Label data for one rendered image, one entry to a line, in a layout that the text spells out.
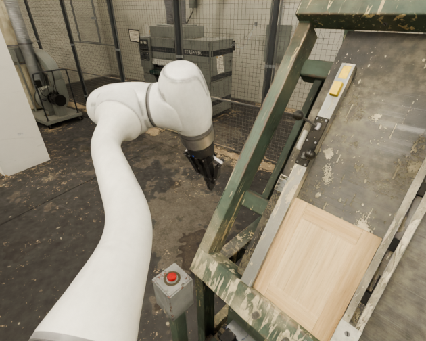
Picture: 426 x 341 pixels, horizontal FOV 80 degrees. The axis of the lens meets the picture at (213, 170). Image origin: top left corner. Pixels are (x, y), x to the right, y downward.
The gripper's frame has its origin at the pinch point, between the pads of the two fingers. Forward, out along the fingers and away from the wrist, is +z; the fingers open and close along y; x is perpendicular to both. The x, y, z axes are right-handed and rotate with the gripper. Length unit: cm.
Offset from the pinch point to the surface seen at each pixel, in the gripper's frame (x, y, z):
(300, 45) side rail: -71, -6, -8
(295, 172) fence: -25.4, -21.5, 16.5
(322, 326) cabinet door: 17, -48, 38
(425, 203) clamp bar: -21, -60, 4
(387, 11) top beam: -72, -33, -23
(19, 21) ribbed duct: -191, 500, 83
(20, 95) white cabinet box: -65, 335, 99
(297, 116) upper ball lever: -35.9, -16.8, -2.7
